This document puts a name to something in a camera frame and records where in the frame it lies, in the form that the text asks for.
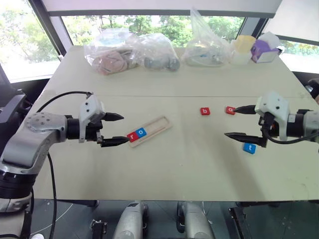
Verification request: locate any blue letter tile t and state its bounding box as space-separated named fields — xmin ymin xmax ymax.
xmin=243 ymin=142 xmax=257 ymax=154

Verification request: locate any plastic bag of pink items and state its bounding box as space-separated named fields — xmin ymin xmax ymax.
xmin=83 ymin=27 xmax=140 ymax=76

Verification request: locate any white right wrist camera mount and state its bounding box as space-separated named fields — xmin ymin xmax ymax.
xmin=254 ymin=91 xmax=290 ymax=141

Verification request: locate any dark object beside table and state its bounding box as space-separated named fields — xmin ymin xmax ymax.
xmin=305 ymin=78 xmax=319 ymax=106

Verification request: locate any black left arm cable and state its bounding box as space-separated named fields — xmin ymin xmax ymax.
xmin=36 ymin=91 xmax=93 ymax=239

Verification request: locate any black equipment beside table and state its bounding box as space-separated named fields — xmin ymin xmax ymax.
xmin=0 ymin=63 xmax=33 ymax=138

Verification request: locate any purple and white box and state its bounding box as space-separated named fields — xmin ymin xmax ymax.
xmin=250 ymin=31 xmax=284 ymax=64

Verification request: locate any black metal frame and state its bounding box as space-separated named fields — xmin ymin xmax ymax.
xmin=227 ymin=206 xmax=253 ymax=239

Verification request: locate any wooden letter tray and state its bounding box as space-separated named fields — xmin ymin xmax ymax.
xmin=128 ymin=115 xmax=173 ymax=149

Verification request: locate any white roller blind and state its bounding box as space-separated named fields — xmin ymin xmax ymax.
xmin=41 ymin=0 xmax=283 ymax=18
xmin=263 ymin=0 xmax=319 ymax=42

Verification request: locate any silver rounded robot leg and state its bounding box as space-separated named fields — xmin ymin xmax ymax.
xmin=176 ymin=201 xmax=215 ymax=239
xmin=119 ymin=202 xmax=150 ymax=239

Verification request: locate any plastic bag of grey items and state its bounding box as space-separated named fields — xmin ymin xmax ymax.
xmin=132 ymin=33 xmax=181 ymax=72

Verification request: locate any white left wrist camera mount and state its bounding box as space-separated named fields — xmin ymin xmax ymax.
xmin=79 ymin=93 xmax=107 ymax=143

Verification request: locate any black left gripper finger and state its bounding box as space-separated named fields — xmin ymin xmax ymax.
xmin=100 ymin=136 xmax=131 ymax=148
xmin=104 ymin=112 xmax=125 ymax=123

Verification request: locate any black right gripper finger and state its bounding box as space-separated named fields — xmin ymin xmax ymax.
xmin=224 ymin=132 xmax=264 ymax=147
xmin=234 ymin=105 xmax=257 ymax=115

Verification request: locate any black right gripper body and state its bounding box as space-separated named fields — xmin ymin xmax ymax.
xmin=258 ymin=113 xmax=278 ymax=148

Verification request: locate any yellow and white cup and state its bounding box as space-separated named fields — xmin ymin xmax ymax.
xmin=230 ymin=34 xmax=257 ymax=66

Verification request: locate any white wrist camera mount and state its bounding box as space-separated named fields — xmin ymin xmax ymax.
xmin=79 ymin=93 xmax=107 ymax=143
xmin=254 ymin=91 xmax=290 ymax=141

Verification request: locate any small black metal bracket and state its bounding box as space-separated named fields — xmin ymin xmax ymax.
xmin=89 ymin=219 xmax=109 ymax=239

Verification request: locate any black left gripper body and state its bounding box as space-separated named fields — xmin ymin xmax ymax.
xmin=86 ymin=114 xmax=107 ymax=147

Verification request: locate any tall clear plastic bag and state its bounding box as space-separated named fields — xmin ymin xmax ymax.
xmin=181 ymin=8 xmax=235 ymax=68

